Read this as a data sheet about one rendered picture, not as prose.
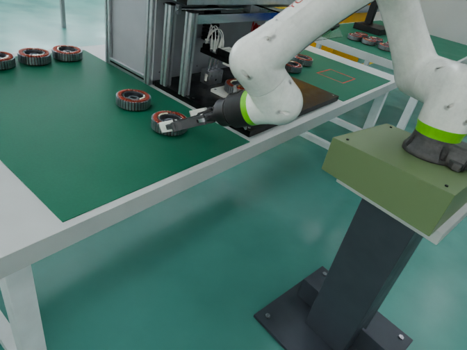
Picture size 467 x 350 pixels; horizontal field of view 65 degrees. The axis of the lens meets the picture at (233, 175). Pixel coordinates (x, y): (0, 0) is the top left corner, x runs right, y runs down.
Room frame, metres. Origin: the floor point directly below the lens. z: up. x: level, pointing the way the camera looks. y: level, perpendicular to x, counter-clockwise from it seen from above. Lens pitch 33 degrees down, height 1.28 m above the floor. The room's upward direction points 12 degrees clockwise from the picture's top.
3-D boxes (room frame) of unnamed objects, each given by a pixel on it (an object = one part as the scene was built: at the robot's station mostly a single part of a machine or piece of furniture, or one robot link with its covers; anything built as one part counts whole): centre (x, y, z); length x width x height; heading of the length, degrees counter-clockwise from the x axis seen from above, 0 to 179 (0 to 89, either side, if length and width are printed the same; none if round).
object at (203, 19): (1.50, 0.06, 1.03); 0.62 x 0.01 x 0.03; 146
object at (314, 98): (1.45, -0.01, 0.76); 0.64 x 0.47 x 0.02; 146
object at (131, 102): (1.12, 0.38, 0.77); 0.11 x 0.11 x 0.04
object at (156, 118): (1.00, 0.22, 0.77); 0.11 x 0.11 x 0.04
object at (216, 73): (1.43, 0.17, 0.80); 0.07 x 0.05 x 0.06; 146
